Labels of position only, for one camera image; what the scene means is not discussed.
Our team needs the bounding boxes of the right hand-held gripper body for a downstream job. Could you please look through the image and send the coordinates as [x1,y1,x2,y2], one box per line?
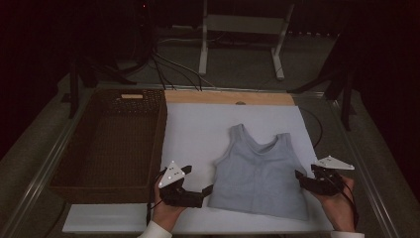
[306,156,356,196]

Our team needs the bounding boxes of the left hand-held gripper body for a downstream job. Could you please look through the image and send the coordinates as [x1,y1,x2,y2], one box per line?
[157,160,204,209]

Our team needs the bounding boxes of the light blue tank top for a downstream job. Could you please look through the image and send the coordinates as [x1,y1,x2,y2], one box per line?
[207,123,310,221]

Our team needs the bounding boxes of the brown woven basket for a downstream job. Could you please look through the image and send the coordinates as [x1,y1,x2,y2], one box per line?
[49,88,168,204]

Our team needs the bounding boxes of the person's left hand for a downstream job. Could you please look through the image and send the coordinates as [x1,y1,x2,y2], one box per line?
[151,179,187,233]

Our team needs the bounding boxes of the person's right hand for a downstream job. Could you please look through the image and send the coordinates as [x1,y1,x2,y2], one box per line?
[311,176,360,232]

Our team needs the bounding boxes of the black tripod stand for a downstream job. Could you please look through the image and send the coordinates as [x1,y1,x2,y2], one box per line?
[60,59,138,119]
[286,62,360,132]

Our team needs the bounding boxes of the white metal stand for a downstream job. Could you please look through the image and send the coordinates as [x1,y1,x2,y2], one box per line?
[198,0,295,81]

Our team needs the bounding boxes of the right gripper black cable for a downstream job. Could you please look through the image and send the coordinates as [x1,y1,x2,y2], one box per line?
[325,175,361,231]

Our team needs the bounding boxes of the thin black table cable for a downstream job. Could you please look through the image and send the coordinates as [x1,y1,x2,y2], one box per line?
[298,106,323,150]

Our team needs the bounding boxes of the white floor cable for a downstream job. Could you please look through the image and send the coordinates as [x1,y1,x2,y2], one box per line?
[152,53,217,90]

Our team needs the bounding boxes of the black floor cable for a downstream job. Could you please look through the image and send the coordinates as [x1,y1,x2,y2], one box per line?
[150,49,177,91]

